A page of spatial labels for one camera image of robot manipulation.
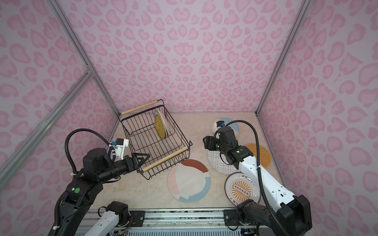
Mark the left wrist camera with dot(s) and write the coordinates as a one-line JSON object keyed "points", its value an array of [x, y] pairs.
{"points": [[117, 148]]}

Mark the cream blue plate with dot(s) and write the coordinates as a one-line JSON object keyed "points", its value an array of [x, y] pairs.
{"points": [[234, 126]]}

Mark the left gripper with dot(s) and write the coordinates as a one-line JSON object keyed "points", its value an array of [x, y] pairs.
{"points": [[137, 163]]}

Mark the aluminium frame strut right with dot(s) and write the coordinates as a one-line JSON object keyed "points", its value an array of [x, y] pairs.
{"points": [[292, 34]]}

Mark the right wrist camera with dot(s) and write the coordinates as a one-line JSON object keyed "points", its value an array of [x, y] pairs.
{"points": [[220, 124]]}

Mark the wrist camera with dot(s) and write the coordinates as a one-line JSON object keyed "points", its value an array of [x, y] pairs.
{"points": [[220, 124], [117, 148]]}

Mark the white green-rimmed plate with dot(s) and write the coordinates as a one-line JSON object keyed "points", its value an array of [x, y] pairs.
{"points": [[164, 122]]}

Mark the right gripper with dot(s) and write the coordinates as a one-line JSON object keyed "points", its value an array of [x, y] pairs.
{"points": [[210, 140]]}

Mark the orange sunburst plate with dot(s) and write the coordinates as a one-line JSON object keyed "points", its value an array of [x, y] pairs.
{"points": [[239, 188]]}

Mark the aluminium frame strut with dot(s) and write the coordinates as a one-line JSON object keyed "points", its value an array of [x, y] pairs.
{"points": [[19, 157], [292, 34]]}

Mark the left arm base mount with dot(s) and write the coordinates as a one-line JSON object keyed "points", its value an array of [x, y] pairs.
{"points": [[134, 218]]}

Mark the large pink blue plate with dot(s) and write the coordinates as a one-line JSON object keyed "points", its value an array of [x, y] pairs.
{"points": [[189, 181]]}

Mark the black wire dish rack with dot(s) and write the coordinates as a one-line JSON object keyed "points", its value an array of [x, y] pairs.
{"points": [[138, 125]]}

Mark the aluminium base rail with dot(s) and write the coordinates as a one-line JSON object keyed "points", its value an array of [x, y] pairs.
{"points": [[172, 222]]}

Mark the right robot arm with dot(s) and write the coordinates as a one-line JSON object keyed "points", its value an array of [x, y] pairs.
{"points": [[282, 211]]}

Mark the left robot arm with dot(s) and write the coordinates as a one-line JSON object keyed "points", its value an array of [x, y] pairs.
{"points": [[80, 194]]}

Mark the orange woven plate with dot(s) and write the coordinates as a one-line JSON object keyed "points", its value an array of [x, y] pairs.
{"points": [[265, 156]]}

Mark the aluminium frame strut left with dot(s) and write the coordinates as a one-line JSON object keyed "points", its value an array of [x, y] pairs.
{"points": [[19, 157]]}

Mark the white plaid plate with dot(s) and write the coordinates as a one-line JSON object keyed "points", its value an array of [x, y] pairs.
{"points": [[217, 161]]}

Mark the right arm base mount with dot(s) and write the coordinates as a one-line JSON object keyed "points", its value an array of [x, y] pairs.
{"points": [[232, 218]]}

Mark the yellow striped plate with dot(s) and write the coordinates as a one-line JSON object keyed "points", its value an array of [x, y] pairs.
{"points": [[160, 128]]}

